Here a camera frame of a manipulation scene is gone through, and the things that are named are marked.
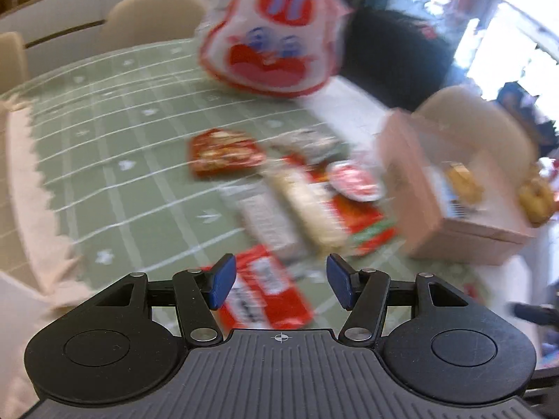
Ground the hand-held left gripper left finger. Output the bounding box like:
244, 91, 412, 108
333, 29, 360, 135
89, 254, 237, 346

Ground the black sideboard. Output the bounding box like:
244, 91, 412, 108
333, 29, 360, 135
341, 9, 457, 112

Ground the beige dining chair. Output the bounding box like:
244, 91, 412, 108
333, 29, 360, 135
0, 30, 28, 93
413, 85, 540, 171
101, 0, 212, 59

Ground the clear nut packet white label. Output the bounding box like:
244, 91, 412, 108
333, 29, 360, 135
238, 190, 306, 260

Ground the white red rabbit face bag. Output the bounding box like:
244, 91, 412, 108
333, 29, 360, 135
196, 0, 350, 99

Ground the silver snack packet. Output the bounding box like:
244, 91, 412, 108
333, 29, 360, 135
268, 128, 348, 160

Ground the pink cardboard box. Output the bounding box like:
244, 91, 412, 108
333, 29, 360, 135
376, 109, 540, 267

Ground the red green snack packet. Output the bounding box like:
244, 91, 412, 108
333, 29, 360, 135
329, 194, 396, 257

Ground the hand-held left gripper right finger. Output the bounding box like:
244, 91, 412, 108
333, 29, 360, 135
327, 253, 474, 346

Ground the long beige biscuit packet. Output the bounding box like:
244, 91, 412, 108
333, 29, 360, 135
268, 168, 348, 256

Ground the yellow snack packet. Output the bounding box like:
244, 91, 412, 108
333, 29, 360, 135
517, 170, 557, 228
443, 162, 485, 205

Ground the red white snack packet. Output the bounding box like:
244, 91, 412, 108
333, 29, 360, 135
217, 244, 314, 329

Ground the green checked tablecloth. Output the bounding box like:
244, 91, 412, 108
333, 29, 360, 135
0, 37, 494, 419

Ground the dark red snack packet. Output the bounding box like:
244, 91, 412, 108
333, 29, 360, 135
189, 127, 268, 181

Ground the round red jelly cup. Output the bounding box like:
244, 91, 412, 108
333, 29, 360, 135
327, 161, 386, 202

